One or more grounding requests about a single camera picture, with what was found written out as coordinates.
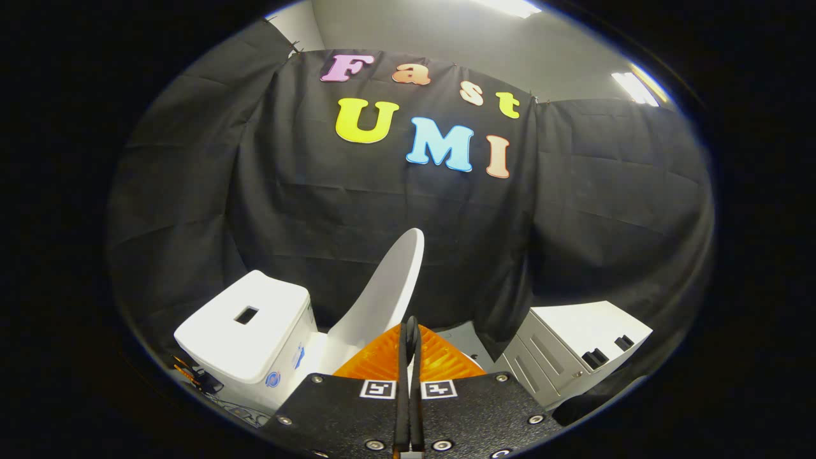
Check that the black backdrop cloth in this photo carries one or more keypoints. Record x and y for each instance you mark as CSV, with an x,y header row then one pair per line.
x,y
319,210

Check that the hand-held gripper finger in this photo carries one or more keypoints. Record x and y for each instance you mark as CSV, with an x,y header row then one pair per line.
x,y
401,414
417,414

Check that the small ceiling light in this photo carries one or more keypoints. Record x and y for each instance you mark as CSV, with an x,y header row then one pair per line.
x,y
634,88

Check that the white toilet lid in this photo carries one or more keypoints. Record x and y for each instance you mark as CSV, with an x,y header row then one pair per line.
x,y
382,299

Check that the white toilet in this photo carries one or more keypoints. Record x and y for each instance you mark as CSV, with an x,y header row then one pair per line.
x,y
268,347

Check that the grey drawer cabinet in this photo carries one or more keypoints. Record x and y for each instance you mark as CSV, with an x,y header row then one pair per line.
x,y
574,325

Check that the large ceiling light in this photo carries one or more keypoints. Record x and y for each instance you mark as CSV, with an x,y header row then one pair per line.
x,y
510,6

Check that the orange black clamp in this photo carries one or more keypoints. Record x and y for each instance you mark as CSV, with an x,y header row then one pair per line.
x,y
204,380

